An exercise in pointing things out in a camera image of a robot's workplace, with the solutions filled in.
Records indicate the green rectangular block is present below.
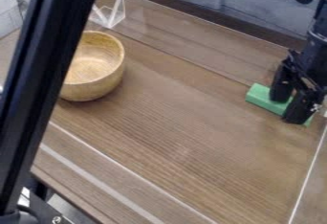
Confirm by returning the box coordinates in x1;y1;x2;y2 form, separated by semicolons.
246;83;315;126

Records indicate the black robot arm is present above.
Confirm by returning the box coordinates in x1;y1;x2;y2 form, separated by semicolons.
270;0;327;124

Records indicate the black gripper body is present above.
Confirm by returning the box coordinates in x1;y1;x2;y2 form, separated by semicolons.
282;50;327;96

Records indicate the black metal bracket with screw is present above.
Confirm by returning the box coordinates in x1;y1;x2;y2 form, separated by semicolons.
30;192;74;224

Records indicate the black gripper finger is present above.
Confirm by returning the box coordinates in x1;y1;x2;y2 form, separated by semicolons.
270;64;294;103
283;90;325;124

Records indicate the wooden bowl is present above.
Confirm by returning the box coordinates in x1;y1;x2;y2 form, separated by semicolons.
61;31;126;101

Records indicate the clear acrylic corner bracket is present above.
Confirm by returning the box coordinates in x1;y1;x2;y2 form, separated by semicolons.
89;0;126;29

